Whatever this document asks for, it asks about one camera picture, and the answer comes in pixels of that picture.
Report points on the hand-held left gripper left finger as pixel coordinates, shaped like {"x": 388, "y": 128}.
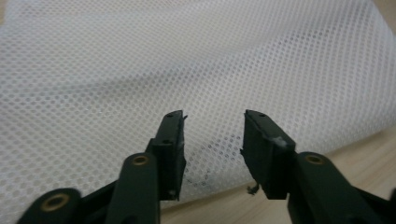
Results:
{"x": 170, "y": 149}

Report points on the white mesh cloth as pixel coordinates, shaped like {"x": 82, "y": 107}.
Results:
{"x": 186, "y": 62}

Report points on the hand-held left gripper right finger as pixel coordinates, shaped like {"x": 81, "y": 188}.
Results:
{"x": 267, "y": 155}

